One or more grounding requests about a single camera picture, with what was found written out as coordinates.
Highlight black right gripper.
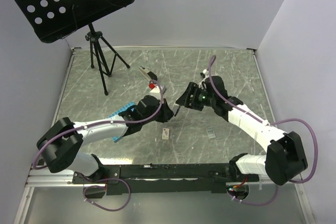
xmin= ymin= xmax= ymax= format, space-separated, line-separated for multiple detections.
xmin=175 ymin=82 xmax=216 ymax=112

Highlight beige black large stapler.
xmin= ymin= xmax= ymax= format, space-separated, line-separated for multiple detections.
xmin=139 ymin=66 xmax=158 ymax=89

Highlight pale green small stapler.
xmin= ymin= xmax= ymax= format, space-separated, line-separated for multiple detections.
xmin=171 ymin=104 xmax=181 ymax=116

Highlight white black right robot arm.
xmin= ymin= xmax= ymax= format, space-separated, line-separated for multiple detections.
xmin=175 ymin=76 xmax=308 ymax=186

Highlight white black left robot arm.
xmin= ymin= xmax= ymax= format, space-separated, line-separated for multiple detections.
xmin=33 ymin=95 xmax=175 ymax=183

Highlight blue studded building plate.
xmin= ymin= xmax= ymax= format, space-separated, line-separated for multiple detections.
xmin=106 ymin=102 xmax=137 ymax=144

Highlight black perforated music stand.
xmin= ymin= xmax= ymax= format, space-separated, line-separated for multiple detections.
xmin=0 ymin=0 xmax=135 ymax=96

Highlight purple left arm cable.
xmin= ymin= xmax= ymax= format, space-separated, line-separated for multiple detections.
xmin=33 ymin=79 xmax=165 ymax=170

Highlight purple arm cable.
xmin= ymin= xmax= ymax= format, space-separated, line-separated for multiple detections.
xmin=33 ymin=79 xmax=165 ymax=170
xmin=202 ymin=55 xmax=319 ymax=184

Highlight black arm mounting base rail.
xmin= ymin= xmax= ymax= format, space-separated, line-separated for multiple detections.
xmin=72 ymin=163 xmax=259 ymax=195

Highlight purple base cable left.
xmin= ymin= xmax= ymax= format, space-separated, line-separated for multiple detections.
xmin=83 ymin=177 xmax=132 ymax=212

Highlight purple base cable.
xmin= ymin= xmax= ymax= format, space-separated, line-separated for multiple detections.
xmin=83 ymin=177 xmax=132 ymax=212
xmin=227 ymin=182 xmax=278 ymax=206

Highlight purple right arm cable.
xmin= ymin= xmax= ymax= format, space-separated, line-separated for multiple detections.
xmin=202 ymin=55 xmax=319 ymax=184

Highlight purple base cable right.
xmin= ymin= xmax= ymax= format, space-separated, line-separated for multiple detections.
xmin=227 ymin=182 xmax=278 ymax=206

